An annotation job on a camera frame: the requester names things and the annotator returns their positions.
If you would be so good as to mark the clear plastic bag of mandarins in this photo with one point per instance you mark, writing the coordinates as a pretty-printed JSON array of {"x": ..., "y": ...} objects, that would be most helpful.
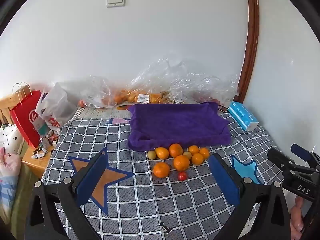
[
  {"x": 150, "y": 85},
  {"x": 100, "y": 95}
]

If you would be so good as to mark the wooden headboard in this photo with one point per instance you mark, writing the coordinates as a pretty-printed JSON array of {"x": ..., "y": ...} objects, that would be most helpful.
[{"x": 5, "y": 107}]

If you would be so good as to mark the blue tissue box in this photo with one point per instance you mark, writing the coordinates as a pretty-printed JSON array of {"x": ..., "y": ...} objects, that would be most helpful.
[{"x": 241, "y": 115}]

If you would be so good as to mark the small black clip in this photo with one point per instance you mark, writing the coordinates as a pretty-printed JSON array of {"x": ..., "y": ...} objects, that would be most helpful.
[{"x": 165, "y": 227}]

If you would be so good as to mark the white light switch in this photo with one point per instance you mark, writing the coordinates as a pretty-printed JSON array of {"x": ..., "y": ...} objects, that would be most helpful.
[{"x": 115, "y": 0}]

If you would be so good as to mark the red paper bag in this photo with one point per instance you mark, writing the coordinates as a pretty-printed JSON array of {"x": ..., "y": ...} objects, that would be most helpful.
[{"x": 26, "y": 120}]

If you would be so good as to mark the crumpled clear plastic bag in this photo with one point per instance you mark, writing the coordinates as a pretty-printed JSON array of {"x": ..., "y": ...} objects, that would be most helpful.
[{"x": 220, "y": 87}]

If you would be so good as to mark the small yellow-green fruit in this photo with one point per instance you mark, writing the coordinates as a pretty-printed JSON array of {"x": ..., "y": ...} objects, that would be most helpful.
[
  {"x": 187, "y": 155},
  {"x": 151, "y": 155}
]

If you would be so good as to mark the green bed sheet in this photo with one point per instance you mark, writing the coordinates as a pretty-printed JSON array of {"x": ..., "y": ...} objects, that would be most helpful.
[{"x": 22, "y": 192}]

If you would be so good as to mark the cluster of small bottles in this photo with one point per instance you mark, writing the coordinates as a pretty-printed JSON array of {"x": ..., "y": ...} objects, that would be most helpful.
[{"x": 40, "y": 153}]

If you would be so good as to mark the person's right hand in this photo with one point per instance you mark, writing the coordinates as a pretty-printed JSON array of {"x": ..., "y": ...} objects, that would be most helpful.
[{"x": 297, "y": 220}]

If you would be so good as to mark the wooden nightstand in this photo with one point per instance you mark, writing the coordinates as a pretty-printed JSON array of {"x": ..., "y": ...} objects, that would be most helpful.
[{"x": 32, "y": 165}]

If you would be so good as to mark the white plastic bag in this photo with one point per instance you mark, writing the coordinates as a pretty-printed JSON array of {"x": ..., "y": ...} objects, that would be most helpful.
[{"x": 56, "y": 105}]

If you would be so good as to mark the white spotted plush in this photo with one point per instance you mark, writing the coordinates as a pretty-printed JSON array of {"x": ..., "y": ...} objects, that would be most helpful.
[{"x": 10, "y": 137}]

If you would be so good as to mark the brown wooden door frame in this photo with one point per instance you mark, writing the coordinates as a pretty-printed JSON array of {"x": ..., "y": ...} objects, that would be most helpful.
[{"x": 252, "y": 42}]

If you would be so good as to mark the grey checked blanket with stars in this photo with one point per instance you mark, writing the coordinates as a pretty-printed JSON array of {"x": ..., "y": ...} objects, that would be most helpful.
[{"x": 140, "y": 205}]

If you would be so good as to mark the red cherry tomato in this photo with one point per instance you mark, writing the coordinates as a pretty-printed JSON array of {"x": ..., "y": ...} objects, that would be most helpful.
[{"x": 182, "y": 175}]

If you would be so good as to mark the purple towel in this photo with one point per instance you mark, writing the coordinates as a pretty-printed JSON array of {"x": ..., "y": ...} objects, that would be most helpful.
[{"x": 175, "y": 125}]

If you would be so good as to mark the grey woven mat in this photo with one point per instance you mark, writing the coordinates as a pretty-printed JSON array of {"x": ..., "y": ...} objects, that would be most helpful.
[{"x": 95, "y": 112}]

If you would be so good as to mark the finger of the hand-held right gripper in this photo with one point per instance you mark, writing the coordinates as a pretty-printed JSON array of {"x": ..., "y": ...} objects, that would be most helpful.
[
  {"x": 301, "y": 152},
  {"x": 277, "y": 156}
]

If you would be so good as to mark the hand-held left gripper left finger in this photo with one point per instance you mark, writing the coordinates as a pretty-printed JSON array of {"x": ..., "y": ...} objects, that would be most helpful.
[{"x": 92, "y": 177}]

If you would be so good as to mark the orange mandarin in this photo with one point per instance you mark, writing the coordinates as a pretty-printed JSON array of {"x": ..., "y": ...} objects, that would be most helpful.
[
  {"x": 162, "y": 153},
  {"x": 204, "y": 153},
  {"x": 161, "y": 170},
  {"x": 176, "y": 150},
  {"x": 181, "y": 162},
  {"x": 197, "y": 158},
  {"x": 193, "y": 149}
]

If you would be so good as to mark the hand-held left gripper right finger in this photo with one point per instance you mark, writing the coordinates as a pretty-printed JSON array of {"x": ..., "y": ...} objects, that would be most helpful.
[{"x": 223, "y": 180}]

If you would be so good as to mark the clear plastic bag of fruit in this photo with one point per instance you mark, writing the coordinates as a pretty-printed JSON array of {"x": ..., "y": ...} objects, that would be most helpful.
[{"x": 185, "y": 90}]

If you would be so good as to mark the pink plush toy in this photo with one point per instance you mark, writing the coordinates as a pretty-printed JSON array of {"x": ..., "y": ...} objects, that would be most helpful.
[{"x": 7, "y": 170}]

